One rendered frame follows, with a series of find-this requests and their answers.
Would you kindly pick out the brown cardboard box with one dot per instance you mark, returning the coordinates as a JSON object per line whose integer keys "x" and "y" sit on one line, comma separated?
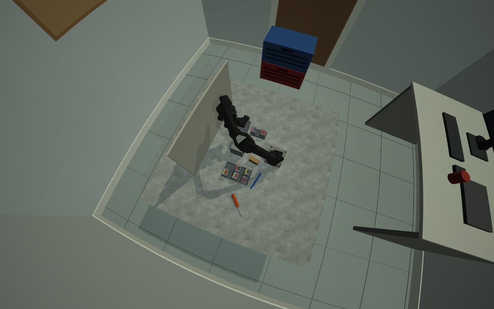
{"x": 253, "y": 160}

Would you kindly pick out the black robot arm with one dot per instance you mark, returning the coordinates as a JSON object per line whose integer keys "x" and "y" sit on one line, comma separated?
{"x": 227, "y": 110}

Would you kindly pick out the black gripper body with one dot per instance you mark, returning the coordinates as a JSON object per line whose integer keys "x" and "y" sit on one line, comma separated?
{"x": 240, "y": 121}

